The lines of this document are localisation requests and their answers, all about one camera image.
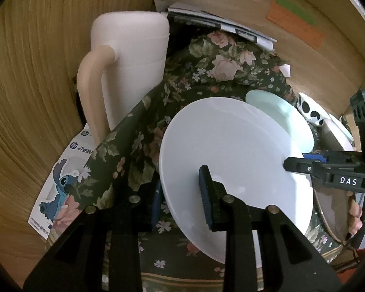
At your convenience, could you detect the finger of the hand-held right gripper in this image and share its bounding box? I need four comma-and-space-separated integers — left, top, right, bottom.
283, 156, 326, 177
302, 150, 355, 163

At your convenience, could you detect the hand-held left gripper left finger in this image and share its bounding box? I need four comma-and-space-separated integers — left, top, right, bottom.
23, 181, 163, 292

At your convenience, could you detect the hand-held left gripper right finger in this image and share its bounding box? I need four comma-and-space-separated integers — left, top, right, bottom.
199, 165, 344, 292

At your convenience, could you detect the brown plate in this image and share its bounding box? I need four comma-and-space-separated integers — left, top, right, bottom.
312, 176, 358, 244

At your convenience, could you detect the large white plate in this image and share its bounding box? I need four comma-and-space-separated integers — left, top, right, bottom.
159, 97, 315, 264

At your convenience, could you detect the pale green plate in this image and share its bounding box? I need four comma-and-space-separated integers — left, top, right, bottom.
245, 90, 314, 154

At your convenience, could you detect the person's right hand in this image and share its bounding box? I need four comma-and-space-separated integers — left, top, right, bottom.
347, 189, 365, 238

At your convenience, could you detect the black spotted white bowl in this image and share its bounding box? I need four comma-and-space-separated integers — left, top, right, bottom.
296, 93, 330, 127

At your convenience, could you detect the white box with cartoon print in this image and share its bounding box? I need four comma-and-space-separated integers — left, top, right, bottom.
28, 129, 95, 240

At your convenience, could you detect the dark green floral cloth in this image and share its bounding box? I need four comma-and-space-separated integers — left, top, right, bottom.
47, 32, 358, 292

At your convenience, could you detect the orange sticky note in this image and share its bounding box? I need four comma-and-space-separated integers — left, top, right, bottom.
267, 1, 325, 48

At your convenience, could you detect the green sticky note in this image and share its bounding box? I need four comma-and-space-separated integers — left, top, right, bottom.
276, 0, 318, 26

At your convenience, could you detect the stack of papers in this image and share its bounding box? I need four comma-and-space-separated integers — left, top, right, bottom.
154, 0, 277, 51

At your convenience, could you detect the white jug with beige handle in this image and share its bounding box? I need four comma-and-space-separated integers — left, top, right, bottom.
76, 11, 171, 143

